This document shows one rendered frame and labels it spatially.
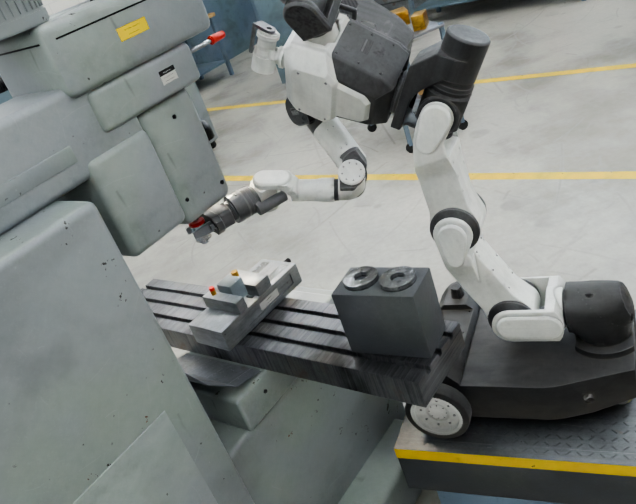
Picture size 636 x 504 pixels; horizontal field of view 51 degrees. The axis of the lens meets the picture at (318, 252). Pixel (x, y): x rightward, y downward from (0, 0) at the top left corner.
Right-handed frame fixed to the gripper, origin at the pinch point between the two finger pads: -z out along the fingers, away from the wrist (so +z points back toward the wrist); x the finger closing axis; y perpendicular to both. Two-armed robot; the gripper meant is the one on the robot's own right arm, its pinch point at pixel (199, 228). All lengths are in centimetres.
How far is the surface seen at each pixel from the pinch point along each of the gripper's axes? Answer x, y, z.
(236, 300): 10.1, 20.6, -1.8
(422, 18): -219, 37, 267
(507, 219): -86, 127, 187
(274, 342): 22.2, 31.7, -0.1
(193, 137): 8.2, -26.4, 6.9
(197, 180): 9.8, -16.2, 2.7
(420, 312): 64, 19, 23
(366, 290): 52, 13, 17
